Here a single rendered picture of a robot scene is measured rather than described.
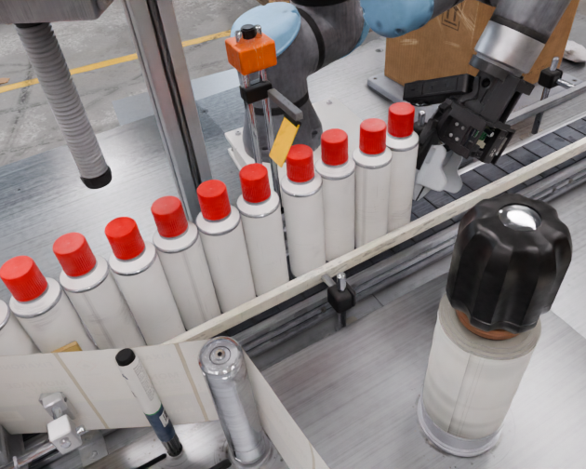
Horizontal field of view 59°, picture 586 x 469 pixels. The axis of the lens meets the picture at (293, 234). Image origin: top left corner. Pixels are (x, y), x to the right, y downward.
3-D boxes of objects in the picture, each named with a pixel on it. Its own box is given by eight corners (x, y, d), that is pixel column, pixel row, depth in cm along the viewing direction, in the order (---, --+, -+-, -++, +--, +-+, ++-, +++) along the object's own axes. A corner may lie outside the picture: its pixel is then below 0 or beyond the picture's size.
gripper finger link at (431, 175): (422, 216, 72) (455, 157, 68) (395, 194, 76) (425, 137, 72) (435, 217, 74) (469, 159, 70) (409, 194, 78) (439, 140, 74)
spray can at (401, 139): (384, 241, 78) (392, 123, 64) (369, 220, 81) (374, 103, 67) (416, 232, 79) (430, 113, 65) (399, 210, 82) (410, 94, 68)
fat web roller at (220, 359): (239, 479, 54) (205, 387, 41) (221, 443, 57) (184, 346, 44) (277, 456, 56) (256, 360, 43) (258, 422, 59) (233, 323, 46)
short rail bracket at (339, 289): (339, 342, 71) (338, 287, 63) (327, 328, 73) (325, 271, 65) (358, 332, 72) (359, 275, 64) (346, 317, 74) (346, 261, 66)
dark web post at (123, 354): (170, 460, 56) (116, 367, 43) (165, 447, 57) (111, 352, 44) (185, 451, 57) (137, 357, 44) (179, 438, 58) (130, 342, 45)
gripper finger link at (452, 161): (435, 217, 74) (469, 159, 70) (409, 194, 78) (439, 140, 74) (448, 217, 76) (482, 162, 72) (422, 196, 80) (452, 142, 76)
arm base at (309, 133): (258, 172, 91) (246, 123, 84) (234, 134, 102) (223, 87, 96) (336, 147, 94) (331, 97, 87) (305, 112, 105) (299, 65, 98)
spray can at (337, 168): (320, 266, 75) (312, 148, 61) (318, 241, 79) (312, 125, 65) (355, 264, 75) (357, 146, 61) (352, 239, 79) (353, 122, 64)
